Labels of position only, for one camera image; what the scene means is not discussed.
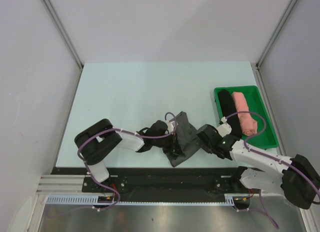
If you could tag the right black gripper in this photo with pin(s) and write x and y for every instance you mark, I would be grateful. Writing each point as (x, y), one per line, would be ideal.
(204, 146)

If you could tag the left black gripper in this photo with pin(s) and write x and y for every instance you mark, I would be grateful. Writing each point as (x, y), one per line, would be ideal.
(173, 148)

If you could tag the grey t shirt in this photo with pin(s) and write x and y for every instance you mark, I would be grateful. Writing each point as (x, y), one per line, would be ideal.
(187, 139)

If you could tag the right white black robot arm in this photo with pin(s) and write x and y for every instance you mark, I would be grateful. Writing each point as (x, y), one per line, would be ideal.
(292, 177)

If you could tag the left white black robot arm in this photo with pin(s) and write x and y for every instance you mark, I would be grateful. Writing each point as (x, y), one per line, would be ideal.
(96, 142)

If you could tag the pink rolled t shirt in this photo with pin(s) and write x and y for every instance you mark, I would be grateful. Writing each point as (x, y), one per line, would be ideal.
(248, 125)

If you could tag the green plastic tray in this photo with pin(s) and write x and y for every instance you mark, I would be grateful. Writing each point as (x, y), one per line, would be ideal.
(268, 138)

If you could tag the black rolled t shirt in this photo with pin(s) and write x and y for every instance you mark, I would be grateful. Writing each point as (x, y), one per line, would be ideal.
(227, 107)

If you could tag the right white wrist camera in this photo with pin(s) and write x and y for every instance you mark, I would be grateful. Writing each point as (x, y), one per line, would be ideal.
(224, 128)

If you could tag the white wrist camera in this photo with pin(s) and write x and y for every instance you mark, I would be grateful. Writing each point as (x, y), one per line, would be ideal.
(171, 125)
(224, 128)

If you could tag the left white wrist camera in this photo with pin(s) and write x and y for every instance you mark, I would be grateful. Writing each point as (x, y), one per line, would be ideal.
(171, 125)

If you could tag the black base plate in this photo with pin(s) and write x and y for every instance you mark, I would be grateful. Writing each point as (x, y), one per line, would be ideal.
(163, 185)

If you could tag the white slotted cable duct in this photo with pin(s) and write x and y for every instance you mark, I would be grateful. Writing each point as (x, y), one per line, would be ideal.
(86, 200)

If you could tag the aluminium frame rail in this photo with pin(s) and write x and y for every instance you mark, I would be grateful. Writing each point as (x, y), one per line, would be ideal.
(60, 185)

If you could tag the right aluminium corner post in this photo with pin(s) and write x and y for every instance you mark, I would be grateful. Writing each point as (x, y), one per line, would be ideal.
(277, 31)

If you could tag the aluminium corner post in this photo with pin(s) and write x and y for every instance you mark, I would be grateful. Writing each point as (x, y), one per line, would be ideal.
(51, 11)
(277, 31)

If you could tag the left aluminium corner post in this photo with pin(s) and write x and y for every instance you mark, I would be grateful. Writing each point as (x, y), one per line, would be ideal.
(51, 11)

